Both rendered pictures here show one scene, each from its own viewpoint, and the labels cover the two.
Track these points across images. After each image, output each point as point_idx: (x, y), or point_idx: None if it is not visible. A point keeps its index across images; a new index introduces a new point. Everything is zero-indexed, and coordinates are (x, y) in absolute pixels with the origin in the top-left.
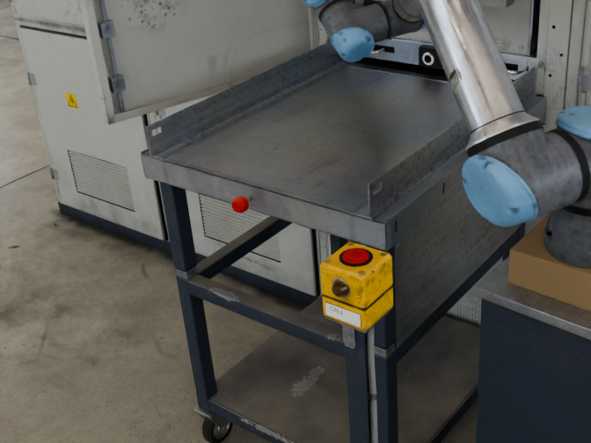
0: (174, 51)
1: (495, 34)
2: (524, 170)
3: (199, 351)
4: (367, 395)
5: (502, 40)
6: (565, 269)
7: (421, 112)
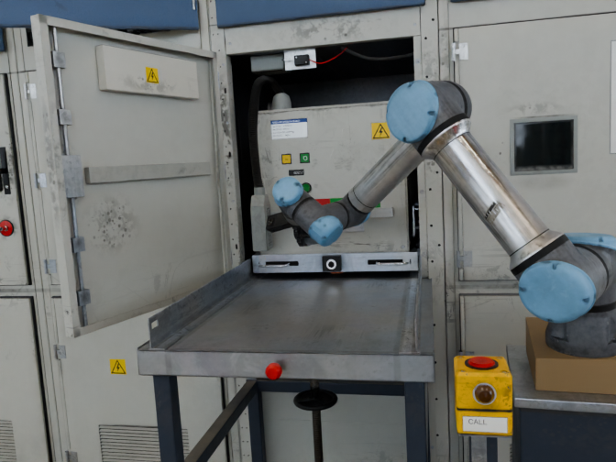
0: (128, 269)
1: (381, 239)
2: (581, 267)
3: None
4: None
5: (387, 244)
6: (590, 362)
7: (357, 295)
